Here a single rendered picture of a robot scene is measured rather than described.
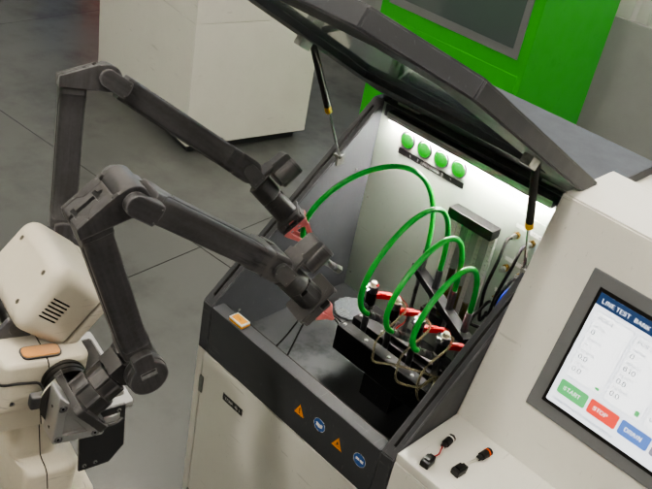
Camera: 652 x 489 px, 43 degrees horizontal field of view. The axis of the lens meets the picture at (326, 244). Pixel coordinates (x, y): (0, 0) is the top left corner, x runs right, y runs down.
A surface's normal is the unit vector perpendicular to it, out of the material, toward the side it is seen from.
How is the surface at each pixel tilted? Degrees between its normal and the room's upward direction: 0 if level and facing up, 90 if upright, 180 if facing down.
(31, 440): 90
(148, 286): 0
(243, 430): 90
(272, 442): 90
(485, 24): 90
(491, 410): 76
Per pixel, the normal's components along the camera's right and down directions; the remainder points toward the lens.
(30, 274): -0.49, -0.43
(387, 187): -0.71, 0.27
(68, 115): 0.33, 0.33
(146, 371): 0.55, 0.52
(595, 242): -0.65, 0.07
